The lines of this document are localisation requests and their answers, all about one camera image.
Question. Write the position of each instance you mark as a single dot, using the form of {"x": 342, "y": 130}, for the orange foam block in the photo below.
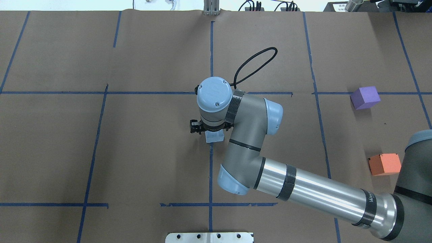
{"x": 384, "y": 164}

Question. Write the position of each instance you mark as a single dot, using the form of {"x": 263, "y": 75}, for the light blue foam block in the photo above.
{"x": 214, "y": 136}

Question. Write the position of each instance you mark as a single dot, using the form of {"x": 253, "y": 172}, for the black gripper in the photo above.
{"x": 194, "y": 126}

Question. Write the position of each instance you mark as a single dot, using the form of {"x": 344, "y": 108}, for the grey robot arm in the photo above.
{"x": 401, "y": 217}

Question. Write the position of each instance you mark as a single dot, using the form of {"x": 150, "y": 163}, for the black cable connectors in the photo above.
{"x": 286, "y": 6}
{"x": 251, "y": 6}

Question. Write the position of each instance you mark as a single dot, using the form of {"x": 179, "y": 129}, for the white metal mounting plate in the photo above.
{"x": 210, "y": 237}

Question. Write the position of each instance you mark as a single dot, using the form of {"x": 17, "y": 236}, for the purple foam block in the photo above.
{"x": 365, "y": 97}

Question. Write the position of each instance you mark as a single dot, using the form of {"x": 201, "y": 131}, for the silver metal cylinder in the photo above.
{"x": 353, "y": 5}

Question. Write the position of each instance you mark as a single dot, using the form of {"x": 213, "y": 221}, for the black cable connectors right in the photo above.
{"x": 286, "y": 6}

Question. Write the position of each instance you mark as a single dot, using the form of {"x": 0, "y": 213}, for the black cable connectors left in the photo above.
{"x": 251, "y": 6}

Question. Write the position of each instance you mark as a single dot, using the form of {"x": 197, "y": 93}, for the aluminium extrusion post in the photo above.
{"x": 211, "y": 8}

